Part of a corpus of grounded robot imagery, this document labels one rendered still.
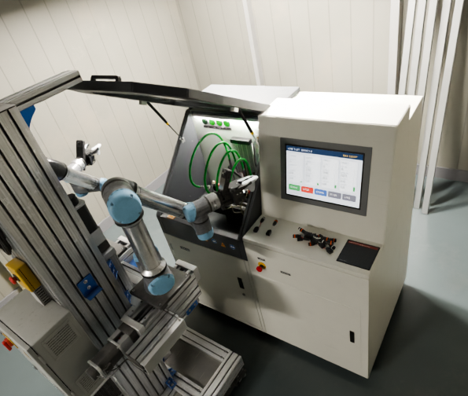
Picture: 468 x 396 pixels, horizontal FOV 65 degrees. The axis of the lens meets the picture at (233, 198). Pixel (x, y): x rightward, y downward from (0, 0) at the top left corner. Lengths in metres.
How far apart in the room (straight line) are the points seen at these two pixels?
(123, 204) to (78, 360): 0.80
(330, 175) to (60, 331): 1.39
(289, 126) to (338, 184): 0.38
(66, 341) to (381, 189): 1.53
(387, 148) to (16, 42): 3.01
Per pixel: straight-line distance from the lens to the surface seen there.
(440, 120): 3.41
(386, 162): 1.80
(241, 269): 2.31
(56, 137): 3.87
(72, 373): 1.92
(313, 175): 1.94
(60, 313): 1.77
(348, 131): 1.81
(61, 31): 3.92
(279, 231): 2.07
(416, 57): 3.39
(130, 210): 1.40
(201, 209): 1.55
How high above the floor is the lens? 2.35
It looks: 35 degrees down
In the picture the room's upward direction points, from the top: 14 degrees counter-clockwise
